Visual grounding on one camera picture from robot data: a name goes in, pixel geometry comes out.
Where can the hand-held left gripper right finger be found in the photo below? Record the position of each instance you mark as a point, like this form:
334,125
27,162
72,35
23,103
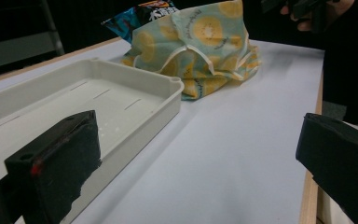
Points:
338,161

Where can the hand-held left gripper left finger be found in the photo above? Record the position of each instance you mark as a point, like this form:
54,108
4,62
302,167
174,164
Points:
59,168

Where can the white plastic tray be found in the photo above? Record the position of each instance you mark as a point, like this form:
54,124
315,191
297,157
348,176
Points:
115,102

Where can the fruit print cloth bag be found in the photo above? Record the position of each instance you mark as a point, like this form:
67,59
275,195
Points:
199,46

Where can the blue snack packet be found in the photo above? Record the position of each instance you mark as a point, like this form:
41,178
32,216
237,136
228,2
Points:
136,18

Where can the grey metal stand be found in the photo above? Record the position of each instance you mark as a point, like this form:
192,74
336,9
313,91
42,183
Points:
21,40

